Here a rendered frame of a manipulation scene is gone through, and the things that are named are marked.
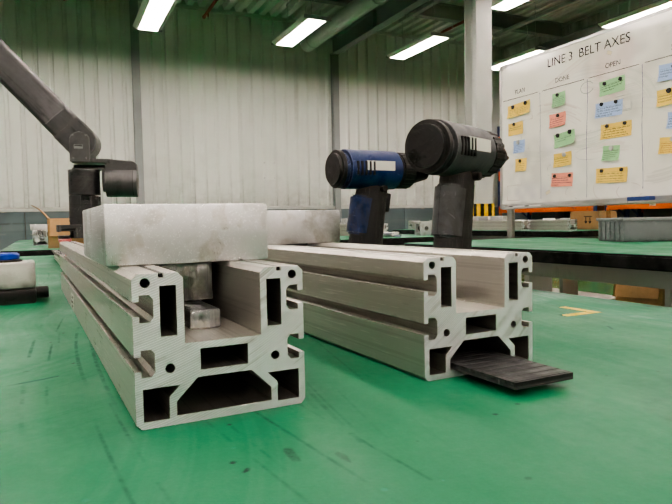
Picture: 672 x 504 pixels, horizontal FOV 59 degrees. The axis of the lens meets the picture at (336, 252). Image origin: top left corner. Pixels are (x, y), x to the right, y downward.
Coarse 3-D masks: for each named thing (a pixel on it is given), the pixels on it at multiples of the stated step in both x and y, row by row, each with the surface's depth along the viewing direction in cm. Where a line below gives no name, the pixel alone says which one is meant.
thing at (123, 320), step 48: (96, 288) 49; (144, 288) 32; (240, 288) 38; (96, 336) 50; (144, 336) 32; (192, 336) 35; (240, 336) 35; (288, 336) 36; (144, 384) 32; (192, 384) 40; (240, 384) 39; (288, 384) 38
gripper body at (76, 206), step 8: (72, 200) 112; (80, 200) 112; (96, 200) 114; (72, 208) 112; (80, 208) 112; (88, 208) 112; (72, 216) 112; (80, 216) 112; (72, 224) 112; (80, 224) 112
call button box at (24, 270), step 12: (0, 264) 85; (12, 264) 86; (24, 264) 86; (0, 276) 85; (12, 276) 86; (24, 276) 86; (0, 288) 85; (12, 288) 86; (24, 288) 87; (36, 288) 90; (48, 288) 91; (0, 300) 85; (12, 300) 86; (24, 300) 86; (36, 300) 87
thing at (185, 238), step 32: (96, 224) 42; (128, 224) 38; (160, 224) 39; (192, 224) 40; (224, 224) 41; (256, 224) 42; (96, 256) 43; (128, 256) 38; (160, 256) 39; (192, 256) 40; (224, 256) 41; (256, 256) 42; (192, 288) 42
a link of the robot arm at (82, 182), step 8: (72, 168) 112; (80, 168) 112; (88, 168) 113; (96, 168) 113; (104, 168) 113; (72, 176) 112; (80, 176) 112; (88, 176) 112; (96, 176) 113; (104, 176) 113; (72, 184) 112; (80, 184) 112; (88, 184) 112; (96, 184) 114; (104, 184) 114; (72, 192) 112; (80, 192) 112; (88, 192) 112; (96, 192) 114; (88, 200) 113
